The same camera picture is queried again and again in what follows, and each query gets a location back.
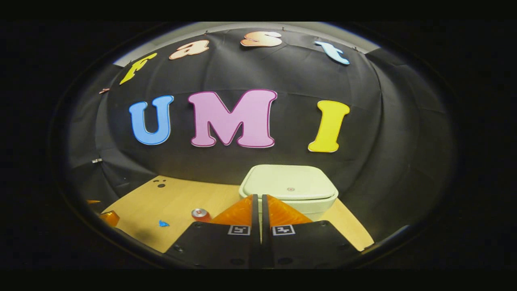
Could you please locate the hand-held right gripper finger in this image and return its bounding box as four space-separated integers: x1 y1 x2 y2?
164 194 261 269
262 194 361 269

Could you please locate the cream desktop garbage bin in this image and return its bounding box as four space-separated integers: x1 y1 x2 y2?
238 164 339 222

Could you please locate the orange pop can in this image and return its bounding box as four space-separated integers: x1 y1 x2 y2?
191 208 211 224

